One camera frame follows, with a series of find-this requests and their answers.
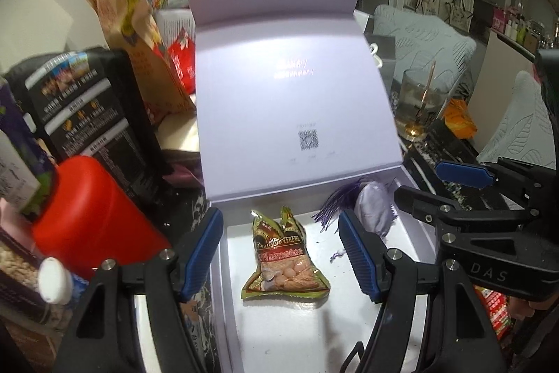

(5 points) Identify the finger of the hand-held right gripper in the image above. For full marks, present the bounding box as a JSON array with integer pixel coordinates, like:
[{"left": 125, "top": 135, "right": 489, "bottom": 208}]
[
  {"left": 394, "top": 184, "right": 543, "bottom": 235},
  {"left": 434, "top": 157, "right": 547, "bottom": 208}
]

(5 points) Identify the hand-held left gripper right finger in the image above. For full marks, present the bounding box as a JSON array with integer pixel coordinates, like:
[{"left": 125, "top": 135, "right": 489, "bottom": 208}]
[{"left": 338, "top": 209, "right": 503, "bottom": 373}]

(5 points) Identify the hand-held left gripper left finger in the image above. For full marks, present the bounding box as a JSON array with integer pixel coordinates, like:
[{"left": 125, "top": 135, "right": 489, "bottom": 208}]
[{"left": 55, "top": 207, "right": 225, "bottom": 373}]

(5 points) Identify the green peanut snack packet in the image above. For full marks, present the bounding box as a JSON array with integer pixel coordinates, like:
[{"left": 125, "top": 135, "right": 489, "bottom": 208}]
[{"left": 241, "top": 206, "right": 332, "bottom": 301}]

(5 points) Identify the lavender gift box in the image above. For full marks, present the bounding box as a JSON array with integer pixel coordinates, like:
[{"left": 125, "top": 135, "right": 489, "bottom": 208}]
[{"left": 186, "top": 0, "right": 438, "bottom": 373}]

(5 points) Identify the red printed packet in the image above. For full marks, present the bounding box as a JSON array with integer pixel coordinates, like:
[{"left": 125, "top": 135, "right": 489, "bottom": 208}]
[{"left": 475, "top": 286, "right": 513, "bottom": 342}]

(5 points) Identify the orange snack packet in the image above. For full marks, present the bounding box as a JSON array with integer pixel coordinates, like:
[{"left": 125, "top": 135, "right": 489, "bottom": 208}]
[{"left": 442, "top": 98, "right": 480, "bottom": 140}]

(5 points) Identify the purple tassel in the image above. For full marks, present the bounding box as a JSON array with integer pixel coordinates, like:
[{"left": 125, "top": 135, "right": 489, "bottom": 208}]
[{"left": 313, "top": 176, "right": 372, "bottom": 233}]

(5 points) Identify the white quilted cushion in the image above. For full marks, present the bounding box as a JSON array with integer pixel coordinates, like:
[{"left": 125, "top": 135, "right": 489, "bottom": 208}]
[
  {"left": 477, "top": 71, "right": 556, "bottom": 169},
  {"left": 372, "top": 4, "right": 478, "bottom": 99}
]

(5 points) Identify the purple cloth bag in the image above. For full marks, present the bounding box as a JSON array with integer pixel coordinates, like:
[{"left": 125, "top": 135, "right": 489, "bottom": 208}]
[{"left": 163, "top": 161, "right": 206, "bottom": 192}]

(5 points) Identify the glass cup with stick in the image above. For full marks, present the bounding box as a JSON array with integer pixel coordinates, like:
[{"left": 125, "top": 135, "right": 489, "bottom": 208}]
[{"left": 394, "top": 60, "right": 451, "bottom": 142}]

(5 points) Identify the cardboard sheet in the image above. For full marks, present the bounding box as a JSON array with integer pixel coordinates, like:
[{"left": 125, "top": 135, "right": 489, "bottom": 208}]
[{"left": 475, "top": 29, "right": 536, "bottom": 156}]

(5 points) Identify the red plastic bottle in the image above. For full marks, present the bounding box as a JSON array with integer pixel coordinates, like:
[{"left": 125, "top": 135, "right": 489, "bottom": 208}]
[{"left": 32, "top": 155, "right": 172, "bottom": 304}]

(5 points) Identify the row of small bottles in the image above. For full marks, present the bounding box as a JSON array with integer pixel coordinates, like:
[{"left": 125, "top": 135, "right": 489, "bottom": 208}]
[{"left": 493, "top": 3, "right": 552, "bottom": 51}]

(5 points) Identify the black printed snack bag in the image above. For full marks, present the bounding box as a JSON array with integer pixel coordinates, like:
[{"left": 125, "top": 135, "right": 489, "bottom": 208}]
[{"left": 24, "top": 49, "right": 176, "bottom": 201}]

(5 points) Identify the red snack packet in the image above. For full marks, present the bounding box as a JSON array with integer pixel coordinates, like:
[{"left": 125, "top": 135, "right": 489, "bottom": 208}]
[{"left": 167, "top": 27, "right": 196, "bottom": 95}]

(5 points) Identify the purple drink carton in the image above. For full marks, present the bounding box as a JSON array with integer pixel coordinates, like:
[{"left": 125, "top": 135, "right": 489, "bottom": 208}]
[{"left": 0, "top": 75, "right": 58, "bottom": 218}]

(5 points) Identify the tan paper snack bag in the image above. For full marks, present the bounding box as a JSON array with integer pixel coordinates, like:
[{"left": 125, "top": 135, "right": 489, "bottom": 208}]
[{"left": 77, "top": 0, "right": 198, "bottom": 125}]

